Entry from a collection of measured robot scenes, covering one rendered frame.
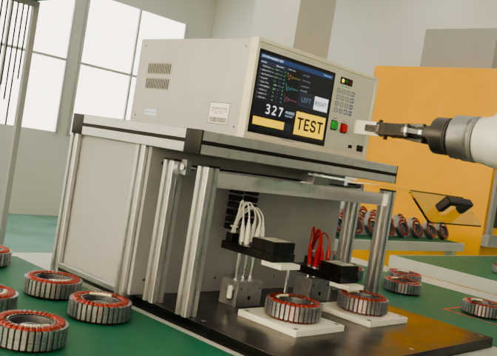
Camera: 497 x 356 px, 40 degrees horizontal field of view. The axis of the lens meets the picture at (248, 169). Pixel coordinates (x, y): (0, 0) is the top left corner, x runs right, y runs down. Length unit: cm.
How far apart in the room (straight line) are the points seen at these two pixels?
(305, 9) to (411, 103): 113
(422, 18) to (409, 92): 242
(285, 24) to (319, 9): 33
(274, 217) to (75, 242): 47
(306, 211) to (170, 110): 45
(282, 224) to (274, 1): 416
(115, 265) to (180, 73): 44
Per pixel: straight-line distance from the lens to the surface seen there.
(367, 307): 150
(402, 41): 772
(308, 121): 150
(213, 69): 145
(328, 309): 152
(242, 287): 142
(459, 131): 136
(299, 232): 173
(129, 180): 142
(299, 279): 161
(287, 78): 144
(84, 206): 154
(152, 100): 159
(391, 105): 540
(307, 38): 558
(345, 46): 813
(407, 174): 525
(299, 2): 552
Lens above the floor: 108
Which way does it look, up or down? 1 degrees down
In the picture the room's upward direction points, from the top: 9 degrees clockwise
